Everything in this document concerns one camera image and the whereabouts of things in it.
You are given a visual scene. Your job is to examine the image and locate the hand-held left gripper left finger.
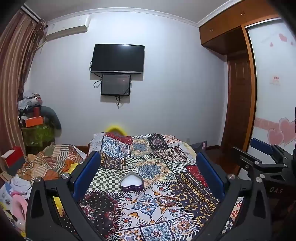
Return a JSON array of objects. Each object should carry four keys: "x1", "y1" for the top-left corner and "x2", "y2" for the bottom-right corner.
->
[{"x1": 25, "y1": 150, "x2": 111, "y2": 241}]

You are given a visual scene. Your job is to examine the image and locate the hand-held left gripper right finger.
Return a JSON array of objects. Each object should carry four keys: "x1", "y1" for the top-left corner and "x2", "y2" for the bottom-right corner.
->
[{"x1": 196, "y1": 152, "x2": 273, "y2": 241}]

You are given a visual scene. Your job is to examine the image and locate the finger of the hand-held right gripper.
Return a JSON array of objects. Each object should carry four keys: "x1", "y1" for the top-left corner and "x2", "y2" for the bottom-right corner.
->
[
  {"x1": 250, "y1": 138, "x2": 296, "y2": 163},
  {"x1": 232, "y1": 146, "x2": 287, "y2": 179}
]

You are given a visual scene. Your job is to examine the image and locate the purple heart-shaped tin box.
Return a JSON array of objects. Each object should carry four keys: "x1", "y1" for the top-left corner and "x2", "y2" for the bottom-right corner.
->
[{"x1": 120, "y1": 173, "x2": 144, "y2": 192}]

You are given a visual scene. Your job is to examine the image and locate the brown braided bracelet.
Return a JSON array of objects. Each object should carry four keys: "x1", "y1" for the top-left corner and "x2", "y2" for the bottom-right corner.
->
[{"x1": 158, "y1": 195, "x2": 183, "y2": 207}]

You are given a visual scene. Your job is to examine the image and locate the white printed pillow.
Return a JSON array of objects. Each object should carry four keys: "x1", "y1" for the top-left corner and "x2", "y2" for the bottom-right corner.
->
[{"x1": 89, "y1": 133, "x2": 106, "y2": 152}]

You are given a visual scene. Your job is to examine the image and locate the orange striped bedsheet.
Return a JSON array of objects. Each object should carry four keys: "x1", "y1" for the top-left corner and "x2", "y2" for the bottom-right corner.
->
[{"x1": 17, "y1": 144, "x2": 90, "y2": 181}]

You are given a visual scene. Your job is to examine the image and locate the brown wooden door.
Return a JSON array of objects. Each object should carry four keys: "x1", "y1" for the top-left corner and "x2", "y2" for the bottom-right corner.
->
[{"x1": 227, "y1": 54, "x2": 253, "y2": 174}]

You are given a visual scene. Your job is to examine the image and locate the white sliding wardrobe door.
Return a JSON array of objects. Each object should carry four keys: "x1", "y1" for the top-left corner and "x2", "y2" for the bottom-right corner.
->
[{"x1": 245, "y1": 16, "x2": 296, "y2": 163}]

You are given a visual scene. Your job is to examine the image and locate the yellow plush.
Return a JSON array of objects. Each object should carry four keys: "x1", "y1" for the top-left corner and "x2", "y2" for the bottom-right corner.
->
[{"x1": 105, "y1": 124, "x2": 127, "y2": 135}]

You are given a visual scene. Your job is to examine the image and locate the yellow cloth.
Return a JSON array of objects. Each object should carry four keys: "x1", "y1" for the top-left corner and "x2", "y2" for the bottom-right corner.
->
[{"x1": 53, "y1": 197, "x2": 65, "y2": 216}]

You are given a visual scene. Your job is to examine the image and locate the patchwork printed blanket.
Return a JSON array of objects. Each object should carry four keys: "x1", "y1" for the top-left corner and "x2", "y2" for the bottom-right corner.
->
[{"x1": 76, "y1": 133, "x2": 245, "y2": 241}]

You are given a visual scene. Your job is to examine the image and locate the dark grey cushion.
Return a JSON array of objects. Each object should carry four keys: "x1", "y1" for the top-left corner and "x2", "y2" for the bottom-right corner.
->
[{"x1": 40, "y1": 106, "x2": 62, "y2": 129}]

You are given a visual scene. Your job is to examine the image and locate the orange box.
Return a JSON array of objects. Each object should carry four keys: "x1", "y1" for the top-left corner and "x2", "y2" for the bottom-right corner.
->
[{"x1": 25, "y1": 116, "x2": 44, "y2": 128}]

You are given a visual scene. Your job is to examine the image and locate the white printed cloth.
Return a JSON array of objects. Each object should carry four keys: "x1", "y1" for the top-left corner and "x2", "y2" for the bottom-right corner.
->
[{"x1": 0, "y1": 173, "x2": 33, "y2": 200}]

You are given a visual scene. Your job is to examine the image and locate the red box with white top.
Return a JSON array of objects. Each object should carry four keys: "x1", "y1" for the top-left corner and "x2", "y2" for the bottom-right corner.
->
[{"x1": 1, "y1": 146, "x2": 25, "y2": 169}]

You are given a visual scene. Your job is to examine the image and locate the pink cloth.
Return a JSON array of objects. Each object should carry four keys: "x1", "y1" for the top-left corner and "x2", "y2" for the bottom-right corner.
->
[{"x1": 10, "y1": 191, "x2": 28, "y2": 219}]

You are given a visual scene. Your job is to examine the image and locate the small black monitor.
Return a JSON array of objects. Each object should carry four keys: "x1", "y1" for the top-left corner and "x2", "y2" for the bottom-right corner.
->
[{"x1": 100, "y1": 74, "x2": 131, "y2": 96}]

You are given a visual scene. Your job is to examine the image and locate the pile of clutter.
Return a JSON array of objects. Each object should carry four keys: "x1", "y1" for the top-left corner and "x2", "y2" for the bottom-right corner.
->
[{"x1": 17, "y1": 91, "x2": 44, "y2": 121}]

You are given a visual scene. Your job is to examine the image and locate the brown striped curtain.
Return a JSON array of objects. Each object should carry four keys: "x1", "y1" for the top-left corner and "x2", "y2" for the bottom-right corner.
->
[{"x1": 0, "y1": 9, "x2": 48, "y2": 160}]

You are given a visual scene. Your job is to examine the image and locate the wooden wardrobe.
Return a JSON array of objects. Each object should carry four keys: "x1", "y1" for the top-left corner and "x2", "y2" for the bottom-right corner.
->
[{"x1": 198, "y1": 0, "x2": 287, "y2": 176}]

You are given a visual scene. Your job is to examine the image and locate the white air conditioner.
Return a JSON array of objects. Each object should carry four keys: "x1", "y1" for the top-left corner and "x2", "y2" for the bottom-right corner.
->
[{"x1": 45, "y1": 14, "x2": 89, "y2": 42}]

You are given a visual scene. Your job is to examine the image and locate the black wall television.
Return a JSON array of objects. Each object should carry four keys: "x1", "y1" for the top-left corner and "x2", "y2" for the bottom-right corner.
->
[{"x1": 90, "y1": 44, "x2": 145, "y2": 75}]

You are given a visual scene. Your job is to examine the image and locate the white curtain rail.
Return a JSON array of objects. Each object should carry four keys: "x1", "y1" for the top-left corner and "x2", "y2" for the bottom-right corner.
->
[{"x1": 20, "y1": 6, "x2": 41, "y2": 23}]

